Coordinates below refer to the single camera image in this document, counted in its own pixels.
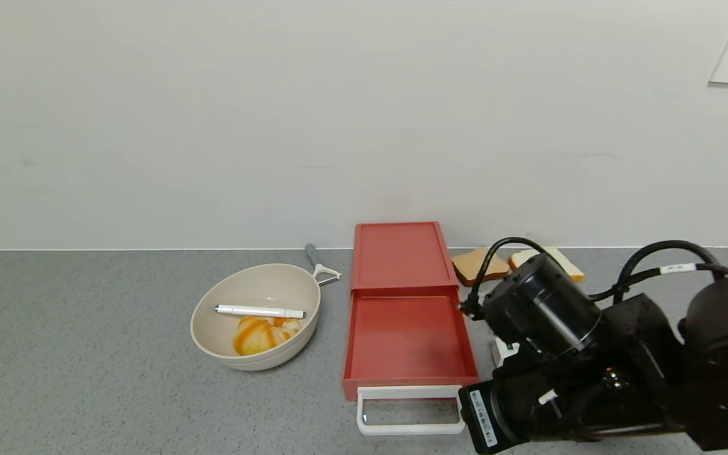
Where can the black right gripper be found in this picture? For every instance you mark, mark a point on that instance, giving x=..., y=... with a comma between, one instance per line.
x=483, y=417

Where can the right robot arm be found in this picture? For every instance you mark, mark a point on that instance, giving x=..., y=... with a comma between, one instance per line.
x=541, y=303

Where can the small white printed box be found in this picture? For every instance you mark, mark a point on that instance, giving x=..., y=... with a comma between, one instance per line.
x=503, y=351

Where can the brown toast slice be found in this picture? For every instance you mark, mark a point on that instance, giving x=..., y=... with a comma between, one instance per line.
x=468, y=265

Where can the white bread slice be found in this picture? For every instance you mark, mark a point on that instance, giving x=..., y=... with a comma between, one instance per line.
x=569, y=265

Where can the orange striped croissant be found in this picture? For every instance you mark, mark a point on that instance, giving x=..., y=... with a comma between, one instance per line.
x=255, y=338

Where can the white marker pen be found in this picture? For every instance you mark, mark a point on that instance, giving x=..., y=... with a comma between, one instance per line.
x=256, y=311

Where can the beige ribbed bowl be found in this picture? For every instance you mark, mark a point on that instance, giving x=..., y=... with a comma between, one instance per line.
x=256, y=287

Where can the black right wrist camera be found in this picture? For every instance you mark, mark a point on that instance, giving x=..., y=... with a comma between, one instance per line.
x=484, y=417

